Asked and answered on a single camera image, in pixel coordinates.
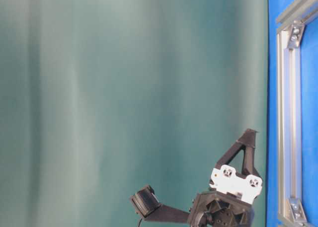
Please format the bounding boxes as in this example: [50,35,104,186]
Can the black gripper white carriages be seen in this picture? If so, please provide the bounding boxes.
[187,129,262,227]

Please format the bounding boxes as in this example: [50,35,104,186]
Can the silver aluminium extrusion frame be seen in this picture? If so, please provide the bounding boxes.
[276,0,318,227]

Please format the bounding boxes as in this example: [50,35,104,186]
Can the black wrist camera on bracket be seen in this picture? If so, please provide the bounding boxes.
[130,185,189,224]

